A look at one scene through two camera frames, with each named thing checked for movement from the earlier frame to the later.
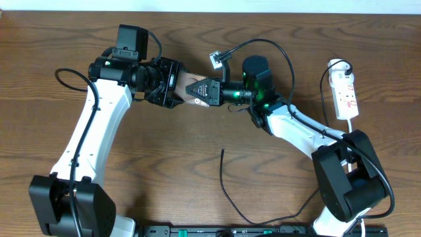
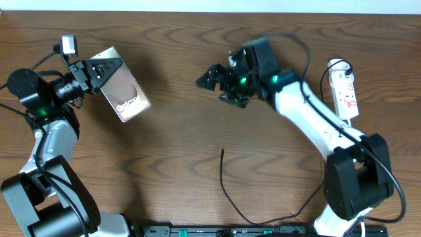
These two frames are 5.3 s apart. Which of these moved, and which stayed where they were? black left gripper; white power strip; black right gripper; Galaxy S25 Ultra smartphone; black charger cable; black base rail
Moved: black left gripper; Galaxy S25 Ultra smartphone; black right gripper
Stayed: black base rail; white power strip; black charger cable
